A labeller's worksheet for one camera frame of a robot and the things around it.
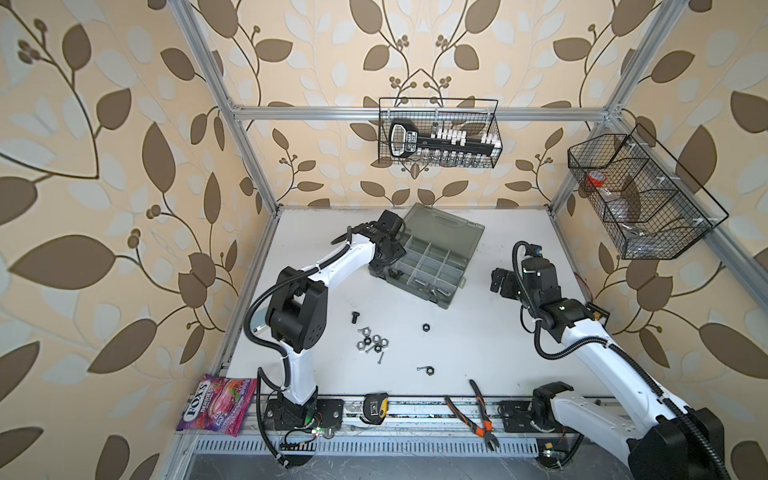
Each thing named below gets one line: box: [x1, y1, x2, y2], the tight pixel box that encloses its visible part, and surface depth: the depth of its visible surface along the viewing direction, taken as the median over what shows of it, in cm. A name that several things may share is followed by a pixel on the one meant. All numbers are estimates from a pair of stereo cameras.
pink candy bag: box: [176, 374, 258, 438], surface depth 75 cm
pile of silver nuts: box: [356, 327, 389, 353], surface depth 88 cm
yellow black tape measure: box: [359, 392, 389, 425], surface depth 75 cm
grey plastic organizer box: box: [369, 202, 485, 309], surface depth 103 cm
